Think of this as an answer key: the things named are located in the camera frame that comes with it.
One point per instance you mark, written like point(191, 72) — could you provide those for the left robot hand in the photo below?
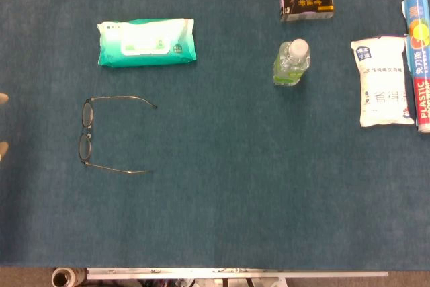
point(2, 99)

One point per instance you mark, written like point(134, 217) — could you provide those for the black-framed eyeglasses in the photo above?
point(88, 114)

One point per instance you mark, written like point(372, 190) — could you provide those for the green wet wipes pack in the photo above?
point(144, 45)

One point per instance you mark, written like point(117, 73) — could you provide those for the brown tape roll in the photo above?
point(62, 278)

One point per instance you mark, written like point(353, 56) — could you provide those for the teal felt table cloth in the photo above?
point(215, 183)

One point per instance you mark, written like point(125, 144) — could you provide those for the clear water bottle green label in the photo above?
point(290, 65)

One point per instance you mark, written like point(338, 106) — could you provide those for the black box gold print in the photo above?
point(307, 6)

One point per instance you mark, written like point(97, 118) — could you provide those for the white plastic refill bag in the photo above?
point(383, 82)

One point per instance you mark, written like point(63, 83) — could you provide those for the blue plastic wrap roll box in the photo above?
point(420, 65)

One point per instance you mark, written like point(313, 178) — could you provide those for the aluminium table edge rail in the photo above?
point(235, 273)

